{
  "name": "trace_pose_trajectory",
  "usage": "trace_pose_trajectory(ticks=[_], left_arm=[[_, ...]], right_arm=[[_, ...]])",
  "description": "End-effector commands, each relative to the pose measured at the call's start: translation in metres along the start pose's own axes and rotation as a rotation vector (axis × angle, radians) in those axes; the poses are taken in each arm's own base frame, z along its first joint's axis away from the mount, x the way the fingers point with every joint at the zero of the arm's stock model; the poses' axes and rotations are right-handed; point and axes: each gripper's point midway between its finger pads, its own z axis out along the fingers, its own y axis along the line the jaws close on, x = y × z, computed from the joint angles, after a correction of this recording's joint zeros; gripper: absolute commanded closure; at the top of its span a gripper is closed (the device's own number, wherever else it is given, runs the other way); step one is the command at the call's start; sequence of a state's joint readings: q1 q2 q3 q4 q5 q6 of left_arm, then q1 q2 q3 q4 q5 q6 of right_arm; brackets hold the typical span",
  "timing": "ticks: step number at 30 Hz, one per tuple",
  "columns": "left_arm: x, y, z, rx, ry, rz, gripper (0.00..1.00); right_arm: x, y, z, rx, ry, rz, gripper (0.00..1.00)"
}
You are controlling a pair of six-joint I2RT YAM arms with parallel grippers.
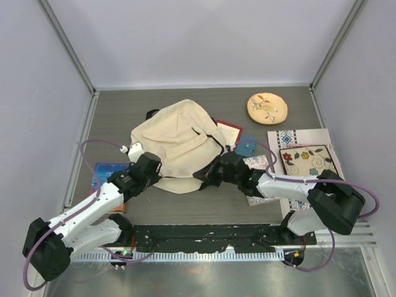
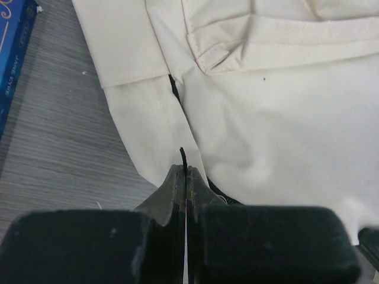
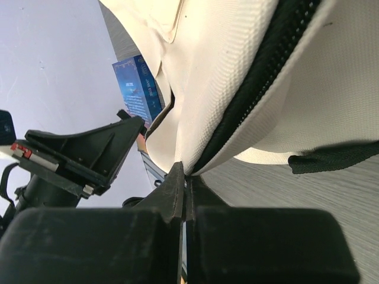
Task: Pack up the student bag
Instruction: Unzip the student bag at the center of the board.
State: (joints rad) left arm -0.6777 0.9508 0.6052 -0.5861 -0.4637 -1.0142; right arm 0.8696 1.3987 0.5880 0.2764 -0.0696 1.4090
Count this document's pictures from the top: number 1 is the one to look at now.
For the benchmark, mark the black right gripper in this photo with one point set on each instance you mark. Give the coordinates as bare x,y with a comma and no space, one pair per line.
208,174

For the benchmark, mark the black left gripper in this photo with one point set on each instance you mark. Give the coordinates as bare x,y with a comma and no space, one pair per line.
154,178

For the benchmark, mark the blue sunset cover book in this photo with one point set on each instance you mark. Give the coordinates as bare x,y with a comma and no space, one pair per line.
104,171

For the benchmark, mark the cream canvas backpack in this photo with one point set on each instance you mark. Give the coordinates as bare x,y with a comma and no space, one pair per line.
186,139

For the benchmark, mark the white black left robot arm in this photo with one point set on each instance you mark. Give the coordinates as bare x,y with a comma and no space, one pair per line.
51,245

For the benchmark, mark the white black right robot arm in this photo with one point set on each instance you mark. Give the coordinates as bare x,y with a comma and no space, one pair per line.
334,204

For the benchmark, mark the red bordered book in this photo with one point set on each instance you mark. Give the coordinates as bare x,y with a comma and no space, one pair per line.
231,132

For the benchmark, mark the small blue wallet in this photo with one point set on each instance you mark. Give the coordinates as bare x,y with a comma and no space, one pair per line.
246,146

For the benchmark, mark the floral cover notebook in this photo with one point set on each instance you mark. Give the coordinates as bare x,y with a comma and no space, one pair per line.
259,162

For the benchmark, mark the round bird pattern plate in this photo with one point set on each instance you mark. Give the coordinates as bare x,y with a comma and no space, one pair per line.
267,108

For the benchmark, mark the patterned white placemat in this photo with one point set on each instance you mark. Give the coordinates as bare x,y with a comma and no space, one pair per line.
298,138

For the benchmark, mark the square flower pattern plate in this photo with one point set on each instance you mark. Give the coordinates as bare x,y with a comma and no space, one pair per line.
307,161

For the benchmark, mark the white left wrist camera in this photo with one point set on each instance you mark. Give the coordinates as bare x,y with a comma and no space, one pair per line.
133,152

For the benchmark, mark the black mounting base plate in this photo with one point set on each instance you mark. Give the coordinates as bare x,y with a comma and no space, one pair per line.
211,238

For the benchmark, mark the white slotted cable duct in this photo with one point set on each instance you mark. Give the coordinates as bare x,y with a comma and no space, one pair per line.
229,255

